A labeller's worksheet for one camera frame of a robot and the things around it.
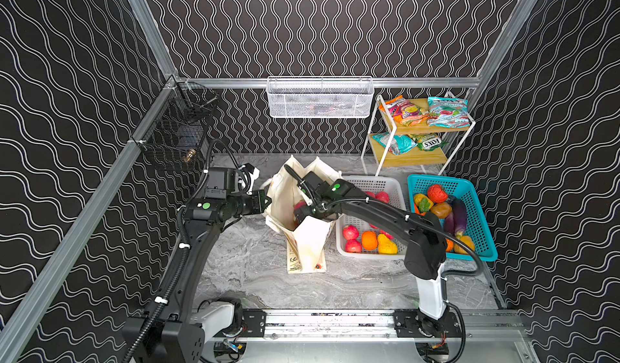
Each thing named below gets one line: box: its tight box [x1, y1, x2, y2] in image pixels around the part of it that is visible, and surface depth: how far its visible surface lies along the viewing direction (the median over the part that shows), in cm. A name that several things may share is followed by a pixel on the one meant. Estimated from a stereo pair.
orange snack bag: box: [378, 95, 430, 127], surface depth 87 cm
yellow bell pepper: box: [414, 193, 434, 213], surface depth 100 cm
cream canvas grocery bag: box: [264, 154, 340, 274], surface depth 81 cm
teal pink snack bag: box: [427, 95, 471, 129], surface depth 85 cm
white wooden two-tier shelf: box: [360, 91, 477, 176], surface depth 90 cm
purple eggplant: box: [444, 194, 468, 239], surface depth 96 cm
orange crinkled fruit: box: [361, 230, 379, 251], surface depth 88 cm
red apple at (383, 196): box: [375, 190, 390, 205], surface depth 102 cm
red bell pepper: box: [427, 183, 449, 204], surface depth 97 cm
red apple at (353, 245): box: [345, 238, 362, 254], surface depth 87 cm
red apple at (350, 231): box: [342, 225, 360, 240], surface depth 91 cm
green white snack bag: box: [410, 132, 449, 152], surface depth 102 cm
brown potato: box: [430, 201, 453, 219], surface depth 98 cm
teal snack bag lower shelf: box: [372, 133, 418, 155], surface depth 102 cm
